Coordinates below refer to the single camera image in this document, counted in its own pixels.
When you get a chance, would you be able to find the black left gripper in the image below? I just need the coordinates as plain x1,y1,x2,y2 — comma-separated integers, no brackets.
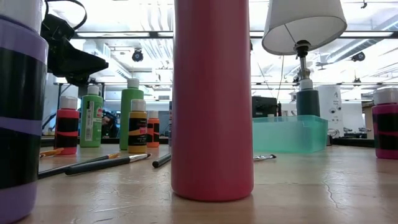
41,12,109,87

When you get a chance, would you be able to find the large green paint bottle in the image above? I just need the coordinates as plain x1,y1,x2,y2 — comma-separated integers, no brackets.
119,78,145,151

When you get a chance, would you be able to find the small ochre paint bottle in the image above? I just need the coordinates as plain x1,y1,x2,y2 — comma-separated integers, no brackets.
127,99,148,154

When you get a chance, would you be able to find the small orange paint bottle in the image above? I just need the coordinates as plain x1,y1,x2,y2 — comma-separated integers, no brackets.
146,110,160,148

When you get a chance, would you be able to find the large pink paint bottle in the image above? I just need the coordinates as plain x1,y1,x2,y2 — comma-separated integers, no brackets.
170,0,254,202

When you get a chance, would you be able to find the large dark teal paint bottle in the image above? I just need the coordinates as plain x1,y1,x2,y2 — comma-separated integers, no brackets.
295,78,321,118

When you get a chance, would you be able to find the small magenta paint bottle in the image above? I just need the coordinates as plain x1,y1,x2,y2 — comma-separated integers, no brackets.
371,87,398,160

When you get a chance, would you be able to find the light green labelled paint bottle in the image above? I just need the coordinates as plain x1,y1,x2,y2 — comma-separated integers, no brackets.
79,85,104,148

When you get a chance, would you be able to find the small red paint bottle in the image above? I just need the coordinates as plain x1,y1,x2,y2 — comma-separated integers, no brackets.
54,95,80,156

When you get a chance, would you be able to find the small purple paint bottle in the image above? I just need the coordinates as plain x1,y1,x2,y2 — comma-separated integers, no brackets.
0,0,50,224

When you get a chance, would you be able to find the black overhead crossbar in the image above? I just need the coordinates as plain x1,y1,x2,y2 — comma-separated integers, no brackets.
71,30,398,40

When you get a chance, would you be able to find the dark paintbrush with yellow end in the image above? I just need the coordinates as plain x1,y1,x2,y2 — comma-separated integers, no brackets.
37,152,121,180

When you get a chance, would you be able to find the black background monitor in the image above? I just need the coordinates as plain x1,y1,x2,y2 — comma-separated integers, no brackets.
251,95,278,118

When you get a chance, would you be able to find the green translucent plastic bin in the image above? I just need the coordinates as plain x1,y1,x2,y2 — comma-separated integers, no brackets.
252,114,329,154

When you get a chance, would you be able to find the white shade chrome table lamp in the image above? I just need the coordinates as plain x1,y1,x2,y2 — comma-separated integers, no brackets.
261,0,348,146

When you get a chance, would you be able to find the white cylindrical appliance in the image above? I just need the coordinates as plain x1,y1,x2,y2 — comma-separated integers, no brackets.
320,84,345,138

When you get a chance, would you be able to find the background black frame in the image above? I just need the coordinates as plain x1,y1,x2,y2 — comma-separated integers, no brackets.
53,80,398,110

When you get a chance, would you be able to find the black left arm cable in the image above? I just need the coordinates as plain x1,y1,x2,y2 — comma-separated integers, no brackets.
45,0,88,31

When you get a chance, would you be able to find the orange handle paintbrush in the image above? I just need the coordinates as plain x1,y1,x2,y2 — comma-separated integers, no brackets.
39,147,65,158

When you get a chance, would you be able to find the black handle silver ferrule paintbrush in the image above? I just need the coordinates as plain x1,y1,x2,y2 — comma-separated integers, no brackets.
64,152,152,176

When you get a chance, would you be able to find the short black handle paintbrush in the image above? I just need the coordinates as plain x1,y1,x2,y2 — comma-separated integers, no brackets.
152,152,172,169

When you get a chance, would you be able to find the long black handle paintbrush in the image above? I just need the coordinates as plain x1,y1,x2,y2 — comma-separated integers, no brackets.
253,154,277,162

